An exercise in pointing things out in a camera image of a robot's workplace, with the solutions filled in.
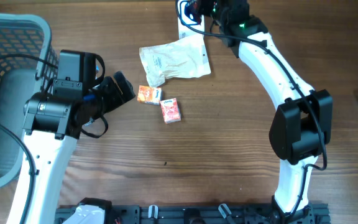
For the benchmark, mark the red Kleenex tissue pack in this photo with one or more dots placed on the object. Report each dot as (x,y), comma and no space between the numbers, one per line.
(170,110)

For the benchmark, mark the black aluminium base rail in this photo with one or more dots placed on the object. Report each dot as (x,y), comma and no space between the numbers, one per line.
(251,213)

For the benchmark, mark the grey plastic mesh basket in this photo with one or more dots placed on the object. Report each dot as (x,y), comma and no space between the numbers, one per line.
(27,62)

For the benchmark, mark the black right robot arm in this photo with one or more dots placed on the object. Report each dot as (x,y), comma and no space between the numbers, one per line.
(301,127)

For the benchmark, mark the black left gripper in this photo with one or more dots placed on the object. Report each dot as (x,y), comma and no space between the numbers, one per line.
(115,98)

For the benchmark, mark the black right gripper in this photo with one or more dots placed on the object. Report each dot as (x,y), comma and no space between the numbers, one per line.
(205,7)

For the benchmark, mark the clear plastic bag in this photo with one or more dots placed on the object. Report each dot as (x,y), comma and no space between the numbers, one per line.
(184,58)

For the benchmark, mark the orange packaged item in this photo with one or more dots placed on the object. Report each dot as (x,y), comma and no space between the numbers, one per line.
(149,95)

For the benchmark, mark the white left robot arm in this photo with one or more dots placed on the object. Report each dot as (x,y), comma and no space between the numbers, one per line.
(53,123)

